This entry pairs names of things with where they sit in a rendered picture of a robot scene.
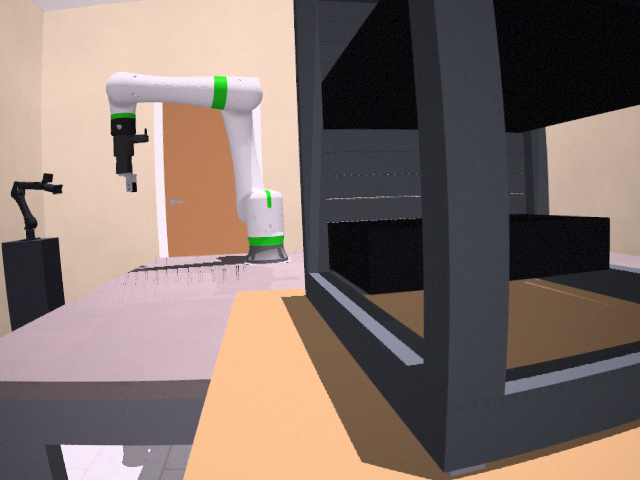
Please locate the tan flat board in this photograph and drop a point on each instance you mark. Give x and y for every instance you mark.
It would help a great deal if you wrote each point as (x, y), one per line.
(287, 401)

